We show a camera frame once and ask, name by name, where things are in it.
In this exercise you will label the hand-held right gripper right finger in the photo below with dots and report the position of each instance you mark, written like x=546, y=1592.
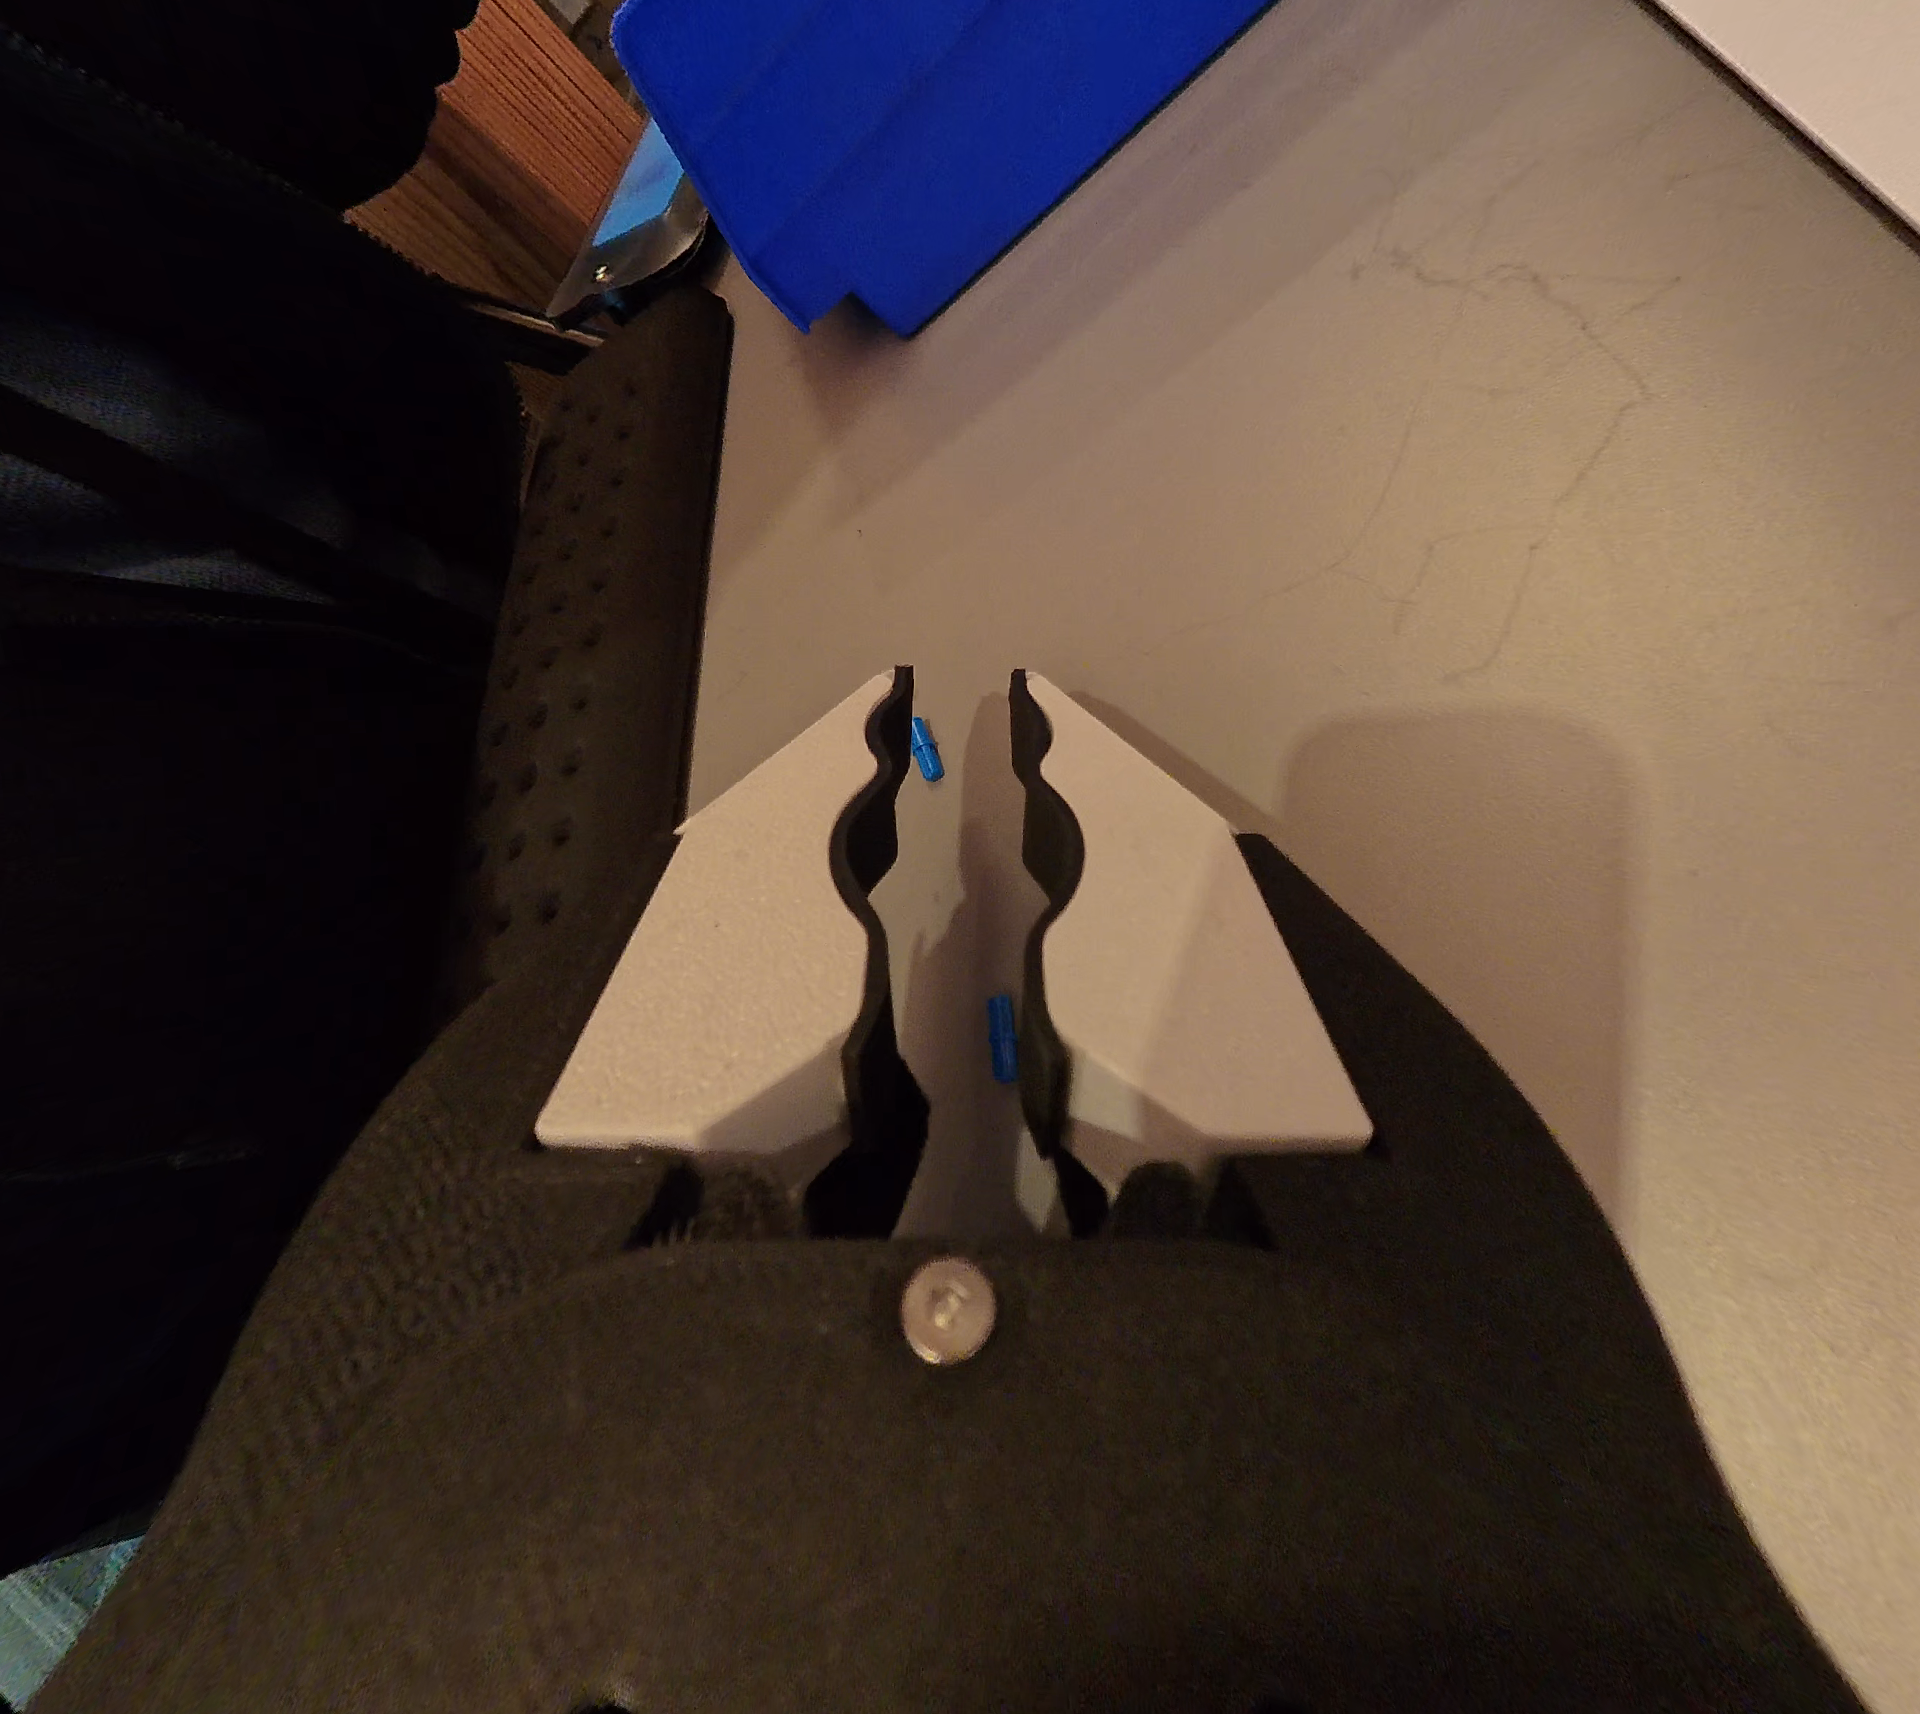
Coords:
x=1193, y=995

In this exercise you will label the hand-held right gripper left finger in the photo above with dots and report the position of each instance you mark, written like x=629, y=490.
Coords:
x=720, y=995

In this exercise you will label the blue connector pin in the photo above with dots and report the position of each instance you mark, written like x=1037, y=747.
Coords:
x=1003, y=1039
x=927, y=748

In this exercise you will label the blue tagged parts bin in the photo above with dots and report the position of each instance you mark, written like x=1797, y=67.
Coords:
x=975, y=49

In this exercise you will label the black perforated board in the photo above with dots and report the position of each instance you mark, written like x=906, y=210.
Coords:
x=614, y=605

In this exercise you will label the metal clamp plate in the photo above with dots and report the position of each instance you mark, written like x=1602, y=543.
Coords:
x=638, y=228

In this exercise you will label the wooden slatted panel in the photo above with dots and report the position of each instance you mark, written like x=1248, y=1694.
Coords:
x=525, y=138

